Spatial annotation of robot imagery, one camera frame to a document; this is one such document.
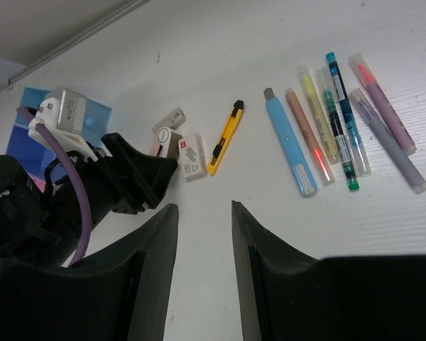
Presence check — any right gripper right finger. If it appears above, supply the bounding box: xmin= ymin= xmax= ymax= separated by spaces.
xmin=231 ymin=201 xmax=426 ymax=340

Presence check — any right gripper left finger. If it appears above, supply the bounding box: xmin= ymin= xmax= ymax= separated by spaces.
xmin=0 ymin=204 xmax=179 ymax=340

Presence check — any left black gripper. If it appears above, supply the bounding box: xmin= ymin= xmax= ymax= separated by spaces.
xmin=0 ymin=133 xmax=178 ymax=266

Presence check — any light blue utility knife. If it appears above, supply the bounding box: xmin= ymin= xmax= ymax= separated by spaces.
xmin=263 ymin=87 xmax=318 ymax=197

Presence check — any orange highlighter pen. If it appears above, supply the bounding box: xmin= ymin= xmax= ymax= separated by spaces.
xmin=285 ymin=88 xmax=335 ymax=185

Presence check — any white boxed eraser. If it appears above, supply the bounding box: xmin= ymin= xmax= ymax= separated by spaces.
xmin=178 ymin=134 xmax=207 ymax=181

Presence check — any yellow utility knife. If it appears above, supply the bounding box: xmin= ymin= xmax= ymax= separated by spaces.
xmin=207 ymin=99 xmax=244 ymax=176

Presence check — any beige eraser block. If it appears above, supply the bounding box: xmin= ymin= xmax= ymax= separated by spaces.
xmin=152 ymin=108 xmax=186 ymax=134

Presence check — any yellow highlighter pen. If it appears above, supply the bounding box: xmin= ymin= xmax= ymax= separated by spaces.
xmin=297 ymin=66 xmax=339 ymax=164

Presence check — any pink drawer box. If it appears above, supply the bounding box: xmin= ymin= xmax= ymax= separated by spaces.
xmin=28 ymin=173 xmax=62 ymax=195

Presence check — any light blue drawer box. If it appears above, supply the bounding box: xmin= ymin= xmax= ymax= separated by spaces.
xmin=6 ymin=87 xmax=111 ymax=180

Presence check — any green gel pen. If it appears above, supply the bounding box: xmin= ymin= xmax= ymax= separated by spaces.
xmin=316 ymin=67 xmax=359 ymax=192

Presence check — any teal blue pen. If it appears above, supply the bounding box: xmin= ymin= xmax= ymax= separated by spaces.
xmin=326 ymin=52 xmax=371 ymax=176

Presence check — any grey purple highlighter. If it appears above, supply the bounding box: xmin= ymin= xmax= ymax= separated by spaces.
xmin=349 ymin=88 xmax=426 ymax=194

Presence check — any pink purple highlighter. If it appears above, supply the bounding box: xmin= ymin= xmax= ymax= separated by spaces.
xmin=349 ymin=53 xmax=417 ymax=155

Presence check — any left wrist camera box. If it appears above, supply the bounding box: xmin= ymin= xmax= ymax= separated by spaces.
xmin=28 ymin=88 xmax=98 ymax=161

